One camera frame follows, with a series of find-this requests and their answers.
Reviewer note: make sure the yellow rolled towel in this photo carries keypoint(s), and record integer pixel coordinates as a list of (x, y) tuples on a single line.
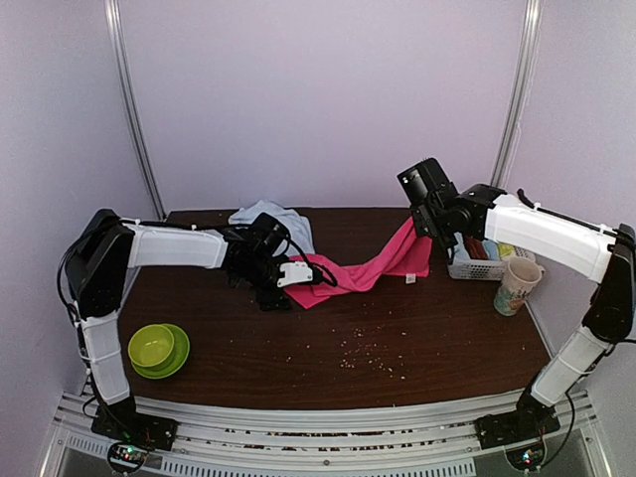
[(506, 251)]

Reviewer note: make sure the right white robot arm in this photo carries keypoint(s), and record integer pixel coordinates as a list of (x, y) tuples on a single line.
[(589, 269)]

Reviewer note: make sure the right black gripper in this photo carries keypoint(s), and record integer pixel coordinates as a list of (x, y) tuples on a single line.
[(416, 221)]

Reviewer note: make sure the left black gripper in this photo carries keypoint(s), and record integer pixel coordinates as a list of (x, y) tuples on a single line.
[(271, 301)]

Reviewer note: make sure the magenta pink towel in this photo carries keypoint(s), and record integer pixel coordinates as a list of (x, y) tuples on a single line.
[(405, 255)]

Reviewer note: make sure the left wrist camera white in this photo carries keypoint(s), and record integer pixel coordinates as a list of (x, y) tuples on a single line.
[(294, 272)]

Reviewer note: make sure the green plate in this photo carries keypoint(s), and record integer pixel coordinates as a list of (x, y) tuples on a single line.
[(180, 355)]

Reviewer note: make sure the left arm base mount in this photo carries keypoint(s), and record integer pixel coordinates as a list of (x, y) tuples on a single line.
[(142, 430)]

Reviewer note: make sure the white plastic basket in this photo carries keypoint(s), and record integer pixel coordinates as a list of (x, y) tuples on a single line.
[(461, 266)]

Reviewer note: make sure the left aluminium post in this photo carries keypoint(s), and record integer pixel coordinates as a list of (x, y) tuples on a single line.
[(132, 116)]

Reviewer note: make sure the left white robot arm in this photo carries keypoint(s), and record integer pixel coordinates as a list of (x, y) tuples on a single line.
[(103, 264)]

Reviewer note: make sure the aluminium front rail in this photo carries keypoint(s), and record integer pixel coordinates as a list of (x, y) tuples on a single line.
[(436, 439)]

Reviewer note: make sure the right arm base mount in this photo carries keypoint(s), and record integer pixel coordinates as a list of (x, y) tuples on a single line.
[(521, 424)]

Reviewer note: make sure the aluminium post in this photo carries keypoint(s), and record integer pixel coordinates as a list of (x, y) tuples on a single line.
[(132, 116), (520, 93)]

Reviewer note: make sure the dark red rolled towel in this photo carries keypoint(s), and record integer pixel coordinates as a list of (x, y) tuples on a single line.
[(475, 248)]

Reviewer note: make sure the right aluminium post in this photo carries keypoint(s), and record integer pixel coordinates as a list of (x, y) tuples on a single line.
[(520, 93)]

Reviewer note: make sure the cream patterned mug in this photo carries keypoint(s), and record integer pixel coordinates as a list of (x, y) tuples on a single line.
[(520, 278)]

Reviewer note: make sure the green bowl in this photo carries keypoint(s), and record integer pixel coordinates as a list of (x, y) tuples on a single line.
[(151, 346)]

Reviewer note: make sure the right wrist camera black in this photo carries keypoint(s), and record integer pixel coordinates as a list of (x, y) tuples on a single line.
[(426, 180)]

